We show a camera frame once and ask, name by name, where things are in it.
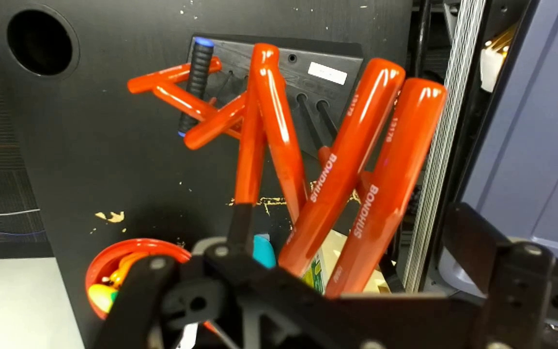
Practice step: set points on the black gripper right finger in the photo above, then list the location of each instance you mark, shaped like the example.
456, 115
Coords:
518, 284

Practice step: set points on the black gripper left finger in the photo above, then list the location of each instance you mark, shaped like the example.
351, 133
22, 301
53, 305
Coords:
144, 292

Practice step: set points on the black wedge wrench holder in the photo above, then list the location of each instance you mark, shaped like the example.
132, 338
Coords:
299, 69

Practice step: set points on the yellow toy banana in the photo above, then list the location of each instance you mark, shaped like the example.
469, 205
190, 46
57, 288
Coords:
101, 300

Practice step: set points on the red plastic bowl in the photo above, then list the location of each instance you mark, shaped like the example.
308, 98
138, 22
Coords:
130, 249

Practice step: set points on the dark storage bin lid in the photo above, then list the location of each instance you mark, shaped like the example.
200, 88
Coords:
537, 129

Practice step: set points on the aluminium extrusion rail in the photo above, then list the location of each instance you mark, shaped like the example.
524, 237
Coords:
450, 117

